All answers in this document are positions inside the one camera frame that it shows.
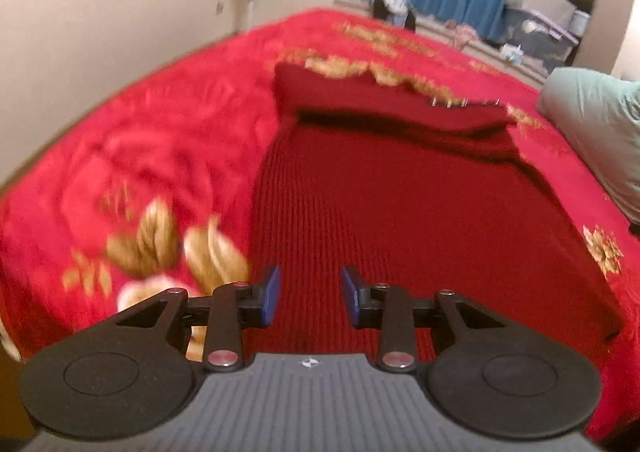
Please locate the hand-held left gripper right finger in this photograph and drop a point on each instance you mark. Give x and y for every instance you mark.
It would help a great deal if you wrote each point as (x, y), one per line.
(352, 297)

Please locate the pale green pillow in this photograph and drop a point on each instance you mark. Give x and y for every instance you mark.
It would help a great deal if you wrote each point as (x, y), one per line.
(600, 122)

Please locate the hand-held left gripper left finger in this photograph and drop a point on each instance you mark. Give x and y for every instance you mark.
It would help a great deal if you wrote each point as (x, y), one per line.
(270, 297)

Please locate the red floral blanket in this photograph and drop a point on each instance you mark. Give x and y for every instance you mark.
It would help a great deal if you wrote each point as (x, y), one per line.
(150, 132)

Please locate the white bucket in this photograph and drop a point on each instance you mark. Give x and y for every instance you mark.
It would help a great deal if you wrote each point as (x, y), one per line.
(580, 23)

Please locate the pink cloth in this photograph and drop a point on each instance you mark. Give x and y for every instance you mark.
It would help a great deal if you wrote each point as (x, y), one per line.
(462, 33)

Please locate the black and white bag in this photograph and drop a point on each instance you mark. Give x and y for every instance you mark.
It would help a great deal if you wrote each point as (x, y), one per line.
(392, 4)

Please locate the tissue box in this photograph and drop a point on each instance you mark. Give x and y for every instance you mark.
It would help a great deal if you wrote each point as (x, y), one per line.
(512, 53)

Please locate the dark red knitted sweater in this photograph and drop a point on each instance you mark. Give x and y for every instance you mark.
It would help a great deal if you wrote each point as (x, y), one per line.
(400, 212)

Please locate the clear plastic storage bin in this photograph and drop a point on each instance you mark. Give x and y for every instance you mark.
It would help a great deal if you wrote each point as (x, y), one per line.
(542, 39)

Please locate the beige wooden panel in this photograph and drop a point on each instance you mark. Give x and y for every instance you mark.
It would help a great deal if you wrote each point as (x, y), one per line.
(607, 7)

